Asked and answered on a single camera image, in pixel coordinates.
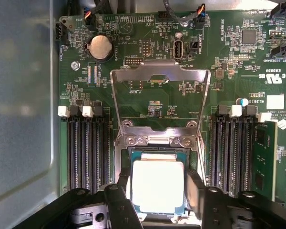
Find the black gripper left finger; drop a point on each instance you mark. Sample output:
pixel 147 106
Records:
pixel 116 207

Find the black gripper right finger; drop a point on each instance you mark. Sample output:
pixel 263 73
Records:
pixel 213 210

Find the silver-topped CPU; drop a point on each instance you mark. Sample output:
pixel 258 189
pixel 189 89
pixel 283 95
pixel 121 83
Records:
pixel 157 186

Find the metal socket cover frame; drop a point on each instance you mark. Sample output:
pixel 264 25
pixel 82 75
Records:
pixel 133 74

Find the RAM slot with white clips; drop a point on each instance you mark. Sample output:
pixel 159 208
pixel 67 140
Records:
pixel 74 155
pixel 230 155
pixel 98 155

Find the green RAM stick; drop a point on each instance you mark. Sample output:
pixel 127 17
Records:
pixel 264 155

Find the blue-topped capacitor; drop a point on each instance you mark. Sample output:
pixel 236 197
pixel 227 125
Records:
pixel 243 102

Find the green motherboard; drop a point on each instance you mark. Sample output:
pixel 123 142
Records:
pixel 157 102

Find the silver coin battery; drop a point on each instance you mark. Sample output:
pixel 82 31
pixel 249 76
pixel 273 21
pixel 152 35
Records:
pixel 99 47

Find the silver internal USB port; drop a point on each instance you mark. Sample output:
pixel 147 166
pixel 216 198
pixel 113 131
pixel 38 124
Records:
pixel 177 49

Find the square black chip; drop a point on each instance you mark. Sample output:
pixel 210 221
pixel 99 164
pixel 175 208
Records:
pixel 249 36

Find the black fan header connector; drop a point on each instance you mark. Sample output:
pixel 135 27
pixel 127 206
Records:
pixel 60 33

